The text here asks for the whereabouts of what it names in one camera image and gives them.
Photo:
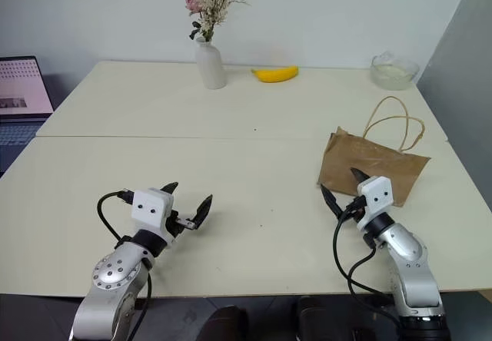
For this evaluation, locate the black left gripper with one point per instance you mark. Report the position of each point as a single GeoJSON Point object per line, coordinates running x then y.
{"type": "Point", "coordinates": [173, 224]}

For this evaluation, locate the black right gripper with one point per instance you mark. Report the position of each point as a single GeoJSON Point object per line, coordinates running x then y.
{"type": "Point", "coordinates": [357, 211]}

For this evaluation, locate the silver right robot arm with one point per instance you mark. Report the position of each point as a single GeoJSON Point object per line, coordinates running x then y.
{"type": "Point", "coordinates": [411, 264]}

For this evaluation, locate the clear glass bowl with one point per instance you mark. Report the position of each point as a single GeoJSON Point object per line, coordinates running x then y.
{"type": "Point", "coordinates": [393, 74]}

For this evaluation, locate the dark rounded shape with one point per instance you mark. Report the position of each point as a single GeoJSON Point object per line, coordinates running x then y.
{"type": "Point", "coordinates": [225, 325]}

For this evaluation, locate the yellow banana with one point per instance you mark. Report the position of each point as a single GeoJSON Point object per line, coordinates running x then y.
{"type": "Point", "coordinates": [274, 74]}

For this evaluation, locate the white ceramic vase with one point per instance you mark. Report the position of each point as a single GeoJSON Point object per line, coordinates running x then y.
{"type": "Point", "coordinates": [210, 64]}

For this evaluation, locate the open laptop computer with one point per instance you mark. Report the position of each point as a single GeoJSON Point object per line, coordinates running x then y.
{"type": "Point", "coordinates": [19, 87]}

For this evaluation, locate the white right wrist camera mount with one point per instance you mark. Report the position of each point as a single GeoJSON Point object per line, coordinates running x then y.
{"type": "Point", "coordinates": [376, 199]}

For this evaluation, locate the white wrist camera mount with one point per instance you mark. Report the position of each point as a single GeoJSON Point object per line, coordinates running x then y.
{"type": "Point", "coordinates": [150, 207]}
{"type": "Point", "coordinates": [376, 199]}

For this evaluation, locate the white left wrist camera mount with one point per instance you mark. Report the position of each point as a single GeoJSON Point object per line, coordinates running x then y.
{"type": "Point", "coordinates": [150, 207]}

